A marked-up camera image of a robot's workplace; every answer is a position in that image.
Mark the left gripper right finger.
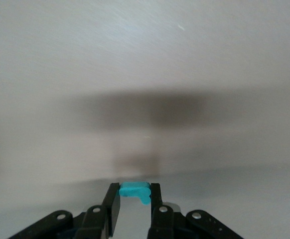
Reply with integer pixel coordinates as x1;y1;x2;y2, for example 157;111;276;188
147;183;186;239

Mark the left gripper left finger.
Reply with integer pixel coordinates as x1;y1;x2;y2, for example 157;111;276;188
75;182;122;239

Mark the teal foam letter r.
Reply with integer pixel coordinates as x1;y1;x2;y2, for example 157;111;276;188
119;181;152;206

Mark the blue plate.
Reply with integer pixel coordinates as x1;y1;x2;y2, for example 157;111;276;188
0;163;290;239

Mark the brown table cover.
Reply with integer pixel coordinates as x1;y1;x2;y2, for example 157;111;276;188
0;0;290;190

